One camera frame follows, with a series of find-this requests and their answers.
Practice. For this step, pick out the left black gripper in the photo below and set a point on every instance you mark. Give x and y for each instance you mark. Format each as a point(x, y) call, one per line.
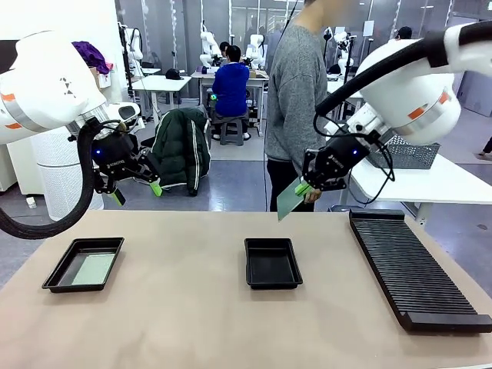
point(111, 153)

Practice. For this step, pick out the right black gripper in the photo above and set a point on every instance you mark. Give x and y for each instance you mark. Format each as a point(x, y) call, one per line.
point(342, 157)

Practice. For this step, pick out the green perforated circuit board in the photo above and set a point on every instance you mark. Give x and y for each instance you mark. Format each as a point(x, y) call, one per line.
point(288, 201)
point(94, 269)

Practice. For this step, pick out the black plastic ESD tray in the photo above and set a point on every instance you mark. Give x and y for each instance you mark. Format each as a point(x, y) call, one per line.
point(273, 265)
point(96, 244)

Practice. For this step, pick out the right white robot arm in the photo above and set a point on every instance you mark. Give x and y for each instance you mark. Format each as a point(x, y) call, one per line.
point(407, 80)

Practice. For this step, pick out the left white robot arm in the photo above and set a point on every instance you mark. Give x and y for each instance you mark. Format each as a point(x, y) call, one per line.
point(42, 84)

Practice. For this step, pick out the person's right forearm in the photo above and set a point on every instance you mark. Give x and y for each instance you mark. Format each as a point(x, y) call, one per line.
point(296, 150)

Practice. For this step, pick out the person's right hand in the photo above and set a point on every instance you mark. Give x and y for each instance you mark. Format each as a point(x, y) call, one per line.
point(314, 196)

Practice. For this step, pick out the dark green striped jacket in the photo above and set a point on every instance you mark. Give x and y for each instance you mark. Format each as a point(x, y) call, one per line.
point(180, 150)

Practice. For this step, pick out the white cylindrical air purifier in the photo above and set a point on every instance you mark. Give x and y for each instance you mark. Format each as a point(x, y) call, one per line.
point(57, 180)

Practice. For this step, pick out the person in grey sweater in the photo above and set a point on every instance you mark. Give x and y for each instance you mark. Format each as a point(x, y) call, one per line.
point(292, 96)

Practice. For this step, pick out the grey step stool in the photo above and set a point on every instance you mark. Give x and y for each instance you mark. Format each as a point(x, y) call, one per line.
point(231, 128)

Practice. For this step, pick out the grey plastic mesh basket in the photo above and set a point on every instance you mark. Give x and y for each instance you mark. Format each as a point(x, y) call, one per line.
point(415, 155)

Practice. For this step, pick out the large white desk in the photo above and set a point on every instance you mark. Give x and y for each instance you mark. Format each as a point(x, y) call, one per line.
point(423, 184)

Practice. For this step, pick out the small white floor box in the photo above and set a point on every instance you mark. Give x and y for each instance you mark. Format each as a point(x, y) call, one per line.
point(31, 203)

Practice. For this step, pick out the white standing desk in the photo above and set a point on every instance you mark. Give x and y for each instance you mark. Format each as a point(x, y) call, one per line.
point(157, 82)

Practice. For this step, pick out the white cabinet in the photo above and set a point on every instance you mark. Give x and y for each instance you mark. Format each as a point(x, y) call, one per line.
point(23, 169)

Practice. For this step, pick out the brown cardboard box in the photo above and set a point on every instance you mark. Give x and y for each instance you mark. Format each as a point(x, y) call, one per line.
point(96, 82)

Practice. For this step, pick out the person in blue jacket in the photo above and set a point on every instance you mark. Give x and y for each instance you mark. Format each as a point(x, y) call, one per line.
point(230, 88)

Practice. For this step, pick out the black baseball cap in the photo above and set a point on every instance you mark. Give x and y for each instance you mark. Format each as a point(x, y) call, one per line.
point(173, 74)

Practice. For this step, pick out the background work desk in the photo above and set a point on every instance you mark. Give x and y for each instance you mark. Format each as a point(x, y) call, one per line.
point(201, 75)

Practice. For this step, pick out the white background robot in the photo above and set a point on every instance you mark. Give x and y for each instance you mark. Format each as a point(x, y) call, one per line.
point(255, 48)
point(208, 44)
point(342, 40)
point(134, 42)

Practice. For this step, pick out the black slotted PCB rack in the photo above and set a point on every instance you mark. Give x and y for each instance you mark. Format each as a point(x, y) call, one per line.
point(415, 276)

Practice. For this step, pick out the purple jacket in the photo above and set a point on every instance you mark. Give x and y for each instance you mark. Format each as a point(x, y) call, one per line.
point(94, 57)

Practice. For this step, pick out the white paper sign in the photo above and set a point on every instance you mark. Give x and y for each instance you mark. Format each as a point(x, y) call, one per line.
point(369, 28)
point(340, 30)

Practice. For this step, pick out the person with dark hair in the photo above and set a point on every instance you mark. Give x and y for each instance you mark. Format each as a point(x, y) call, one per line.
point(224, 45)

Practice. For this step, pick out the person with black cap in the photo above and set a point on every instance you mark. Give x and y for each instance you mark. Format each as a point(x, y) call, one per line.
point(404, 32)

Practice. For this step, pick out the passing person's leg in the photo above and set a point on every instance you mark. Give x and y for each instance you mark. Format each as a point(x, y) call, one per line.
point(488, 148)

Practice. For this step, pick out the black computer monitor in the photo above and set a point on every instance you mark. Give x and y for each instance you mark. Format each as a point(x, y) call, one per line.
point(7, 54)

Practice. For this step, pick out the metal frame chair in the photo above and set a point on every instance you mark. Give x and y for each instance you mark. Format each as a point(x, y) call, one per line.
point(143, 141)

